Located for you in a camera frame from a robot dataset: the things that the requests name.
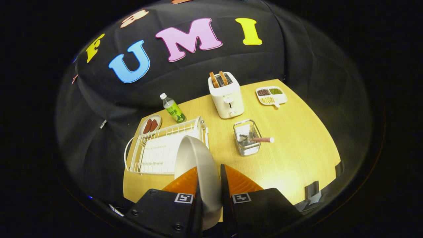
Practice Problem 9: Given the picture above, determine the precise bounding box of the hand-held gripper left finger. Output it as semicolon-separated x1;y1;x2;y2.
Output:
124;166;203;238

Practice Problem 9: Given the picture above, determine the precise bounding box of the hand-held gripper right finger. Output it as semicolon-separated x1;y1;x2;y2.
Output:
220;164;303;237

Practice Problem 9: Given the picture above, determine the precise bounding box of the metal wire basket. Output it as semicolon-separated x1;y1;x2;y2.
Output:
233;119;262;156

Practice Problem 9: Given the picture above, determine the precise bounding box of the white round plate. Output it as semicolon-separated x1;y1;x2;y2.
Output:
174;135;222;230

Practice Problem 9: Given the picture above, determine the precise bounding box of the spoon with red striped handle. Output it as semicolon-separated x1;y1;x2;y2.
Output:
239;135;275;145

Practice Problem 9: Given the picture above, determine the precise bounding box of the white wire dish rack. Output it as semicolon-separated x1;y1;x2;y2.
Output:
124;116;210;175

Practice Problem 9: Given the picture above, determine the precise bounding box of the small beige plate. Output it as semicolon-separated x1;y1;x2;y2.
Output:
139;114;162;135

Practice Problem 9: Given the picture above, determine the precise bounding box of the white divided bean dish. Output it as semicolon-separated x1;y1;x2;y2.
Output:
255;86;288;108

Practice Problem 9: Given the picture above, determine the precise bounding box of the white toaster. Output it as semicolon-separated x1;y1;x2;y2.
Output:
208;71;245;119

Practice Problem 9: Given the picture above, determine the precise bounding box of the green label drink bottle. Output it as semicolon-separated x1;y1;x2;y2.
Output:
160;93;186;123

